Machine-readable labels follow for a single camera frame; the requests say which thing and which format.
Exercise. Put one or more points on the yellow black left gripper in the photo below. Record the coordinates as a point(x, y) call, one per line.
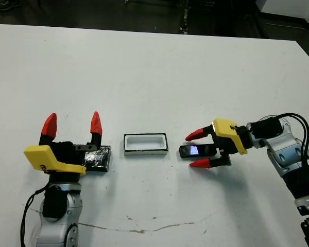
point(46, 157)

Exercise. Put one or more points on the white lined camera box base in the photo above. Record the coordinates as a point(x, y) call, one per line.
point(144, 142)

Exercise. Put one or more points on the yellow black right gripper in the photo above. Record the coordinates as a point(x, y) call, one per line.
point(229, 128)

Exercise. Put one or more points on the dark shoe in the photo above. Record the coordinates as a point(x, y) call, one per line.
point(10, 5)

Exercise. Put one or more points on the black glossy depth camera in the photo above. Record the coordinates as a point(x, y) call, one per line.
point(185, 151)

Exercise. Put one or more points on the glossy black box lid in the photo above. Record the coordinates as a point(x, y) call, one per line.
point(98, 159)

